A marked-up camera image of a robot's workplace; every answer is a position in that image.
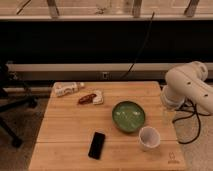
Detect white ceramic cup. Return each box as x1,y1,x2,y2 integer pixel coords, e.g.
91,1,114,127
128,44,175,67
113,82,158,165
138,126,161,151

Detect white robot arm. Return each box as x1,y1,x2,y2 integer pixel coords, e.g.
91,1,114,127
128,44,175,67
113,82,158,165
161,61,213,114

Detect green ceramic bowl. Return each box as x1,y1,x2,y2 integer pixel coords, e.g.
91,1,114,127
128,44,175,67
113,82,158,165
112,101,146,133

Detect small white packet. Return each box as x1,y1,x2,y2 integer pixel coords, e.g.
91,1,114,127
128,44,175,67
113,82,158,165
93,90,104,105

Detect red brown snack packet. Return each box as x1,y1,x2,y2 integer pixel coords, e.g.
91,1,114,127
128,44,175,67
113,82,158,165
78,93,96,104

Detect black smartphone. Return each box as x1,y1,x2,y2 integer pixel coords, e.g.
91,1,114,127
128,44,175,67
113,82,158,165
88,132,105,160

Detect black office chair base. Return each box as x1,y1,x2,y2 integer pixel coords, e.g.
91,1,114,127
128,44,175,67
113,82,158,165
0,62,38,149

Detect black hanging cable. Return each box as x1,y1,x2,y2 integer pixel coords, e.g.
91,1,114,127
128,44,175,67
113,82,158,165
119,11,156,80

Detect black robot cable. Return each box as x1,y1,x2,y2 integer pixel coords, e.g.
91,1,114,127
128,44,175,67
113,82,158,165
171,99,212,145

